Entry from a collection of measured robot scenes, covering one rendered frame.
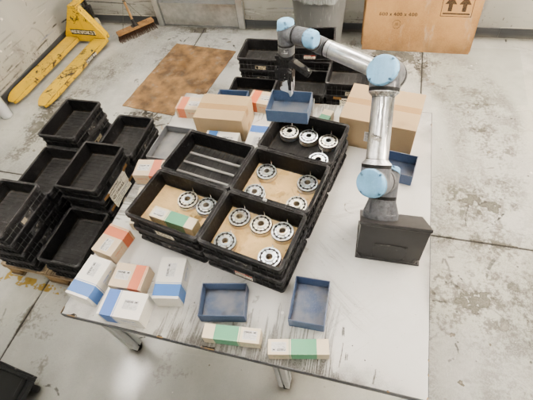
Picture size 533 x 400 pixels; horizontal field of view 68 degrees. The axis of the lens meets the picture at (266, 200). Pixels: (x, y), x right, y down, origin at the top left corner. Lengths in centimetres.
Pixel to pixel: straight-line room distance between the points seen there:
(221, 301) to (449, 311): 141
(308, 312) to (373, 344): 29
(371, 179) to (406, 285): 54
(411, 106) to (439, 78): 181
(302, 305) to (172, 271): 60
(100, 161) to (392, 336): 214
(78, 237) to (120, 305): 110
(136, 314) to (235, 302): 42
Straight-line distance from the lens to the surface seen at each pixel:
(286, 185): 196
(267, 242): 178
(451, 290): 271
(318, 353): 165
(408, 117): 223
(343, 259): 188
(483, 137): 359
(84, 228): 291
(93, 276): 200
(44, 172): 326
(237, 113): 234
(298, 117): 188
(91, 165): 294
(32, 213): 287
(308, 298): 178
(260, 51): 373
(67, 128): 335
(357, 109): 225
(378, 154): 158
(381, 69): 158
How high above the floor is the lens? 235
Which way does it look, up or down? 52 degrees down
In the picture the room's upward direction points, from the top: 10 degrees counter-clockwise
